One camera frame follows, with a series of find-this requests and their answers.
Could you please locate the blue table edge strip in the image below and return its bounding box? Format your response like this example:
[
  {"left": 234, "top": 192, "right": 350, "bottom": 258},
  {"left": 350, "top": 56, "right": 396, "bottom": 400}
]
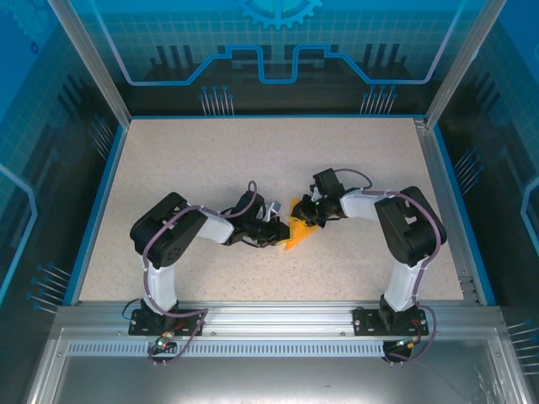
[
  {"left": 62, "top": 124, "right": 130, "bottom": 306},
  {"left": 433, "top": 125, "right": 498, "bottom": 306},
  {"left": 128, "top": 113, "right": 426, "bottom": 121}
]

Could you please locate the grey metal tray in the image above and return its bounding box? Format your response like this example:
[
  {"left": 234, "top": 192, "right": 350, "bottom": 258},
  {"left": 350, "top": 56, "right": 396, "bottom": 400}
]
[{"left": 24, "top": 327, "right": 536, "bottom": 404}]

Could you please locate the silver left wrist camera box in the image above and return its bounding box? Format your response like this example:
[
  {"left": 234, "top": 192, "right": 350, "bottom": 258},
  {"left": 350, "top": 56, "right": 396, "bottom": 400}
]
[{"left": 265, "top": 200, "right": 286, "bottom": 222}]

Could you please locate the aluminium mounting rail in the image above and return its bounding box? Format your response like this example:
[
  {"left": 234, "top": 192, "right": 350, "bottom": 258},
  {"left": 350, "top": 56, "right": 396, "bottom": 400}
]
[{"left": 54, "top": 300, "right": 506, "bottom": 338}]

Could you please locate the slotted metal cable duct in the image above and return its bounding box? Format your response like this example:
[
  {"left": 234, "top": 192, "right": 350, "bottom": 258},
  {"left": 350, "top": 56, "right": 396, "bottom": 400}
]
[{"left": 67, "top": 341, "right": 388, "bottom": 359}]

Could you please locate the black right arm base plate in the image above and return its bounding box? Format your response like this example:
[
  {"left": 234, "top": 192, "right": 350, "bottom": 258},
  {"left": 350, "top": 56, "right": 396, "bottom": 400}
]
[{"left": 352, "top": 306, "right": 426, "bottom": 337}]

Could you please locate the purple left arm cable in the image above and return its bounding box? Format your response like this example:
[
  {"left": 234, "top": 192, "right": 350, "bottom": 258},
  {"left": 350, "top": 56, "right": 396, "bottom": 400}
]
[{"left": 141, "top": 180, "right": 259, "bottom": 367}]

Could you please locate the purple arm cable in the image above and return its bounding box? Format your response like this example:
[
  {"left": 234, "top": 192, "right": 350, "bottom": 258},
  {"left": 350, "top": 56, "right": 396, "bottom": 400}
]
[
  {"left": 141, "top": 180, "right": 259, "bottom": 367},
  {"left": 334, "top": 167, "right": 442, "bottom": 367}
]

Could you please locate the aluminium side rail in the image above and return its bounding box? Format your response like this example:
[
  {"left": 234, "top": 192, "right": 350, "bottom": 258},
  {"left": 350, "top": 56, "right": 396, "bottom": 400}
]
[{"left": 414, "top": 117, "right": 481, "bottom": 305}]

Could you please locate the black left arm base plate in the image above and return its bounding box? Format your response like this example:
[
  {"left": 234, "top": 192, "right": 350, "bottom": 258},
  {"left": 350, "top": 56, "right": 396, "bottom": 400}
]
[{"left": 128, "top": 308, "right": 203, "bottom": 338}]

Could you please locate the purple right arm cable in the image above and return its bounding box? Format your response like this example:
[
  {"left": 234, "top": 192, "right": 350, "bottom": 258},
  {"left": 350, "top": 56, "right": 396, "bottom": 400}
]
[{"left": 334, "top": 167, "right": 442, "bottom": 367}]

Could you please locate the aluminium frame post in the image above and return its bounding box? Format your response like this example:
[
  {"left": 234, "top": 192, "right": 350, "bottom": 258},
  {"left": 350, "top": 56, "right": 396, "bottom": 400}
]
[
  {"left": 45, "top": 0, "right": 132, "bottom": 127},
  {"left": 424, "top": 0, "right": 502, "bottom": 130}
]

